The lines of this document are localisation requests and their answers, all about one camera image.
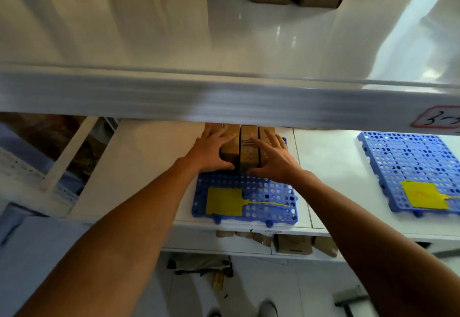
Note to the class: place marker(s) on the person's left hand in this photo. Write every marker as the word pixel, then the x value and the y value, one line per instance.
pixel 208 155

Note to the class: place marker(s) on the person's right hand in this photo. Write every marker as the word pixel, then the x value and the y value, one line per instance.
pixel 280 166

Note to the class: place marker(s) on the blue plastic pallet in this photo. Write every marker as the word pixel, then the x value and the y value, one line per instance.
pixel 262 191
pixel 395 162

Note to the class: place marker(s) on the yellow tag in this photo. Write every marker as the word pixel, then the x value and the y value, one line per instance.
pixel 424 194
pixel 224 202

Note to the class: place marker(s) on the slim brown cardboard box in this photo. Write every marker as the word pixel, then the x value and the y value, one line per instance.
pixel 225 234
pixel 323 245
pixel 244 235

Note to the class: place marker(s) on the wide brown cardboard box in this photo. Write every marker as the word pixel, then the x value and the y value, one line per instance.
pixel 293 244

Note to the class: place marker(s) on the white metal shelving rack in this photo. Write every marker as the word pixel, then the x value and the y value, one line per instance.
pixel 143 33

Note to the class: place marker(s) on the person's right forearm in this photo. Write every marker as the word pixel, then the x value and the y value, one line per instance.
pixel 377 255

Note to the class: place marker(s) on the person's left forearm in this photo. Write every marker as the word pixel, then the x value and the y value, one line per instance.
pixel 108 248

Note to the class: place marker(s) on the person's right shoe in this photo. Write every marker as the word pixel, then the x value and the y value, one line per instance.
pixel 267 309

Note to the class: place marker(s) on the clear-wrapped labelled parcel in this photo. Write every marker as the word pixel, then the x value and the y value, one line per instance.
pixel 263 239

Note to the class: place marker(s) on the red-bordered white sticker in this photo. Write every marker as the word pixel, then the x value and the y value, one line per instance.
pixel 438 117

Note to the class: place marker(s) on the white metal storage rack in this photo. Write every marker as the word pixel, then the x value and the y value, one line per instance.
pixel 36 255

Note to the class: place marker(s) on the grey metal frame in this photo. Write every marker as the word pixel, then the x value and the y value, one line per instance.
pixel 350 297

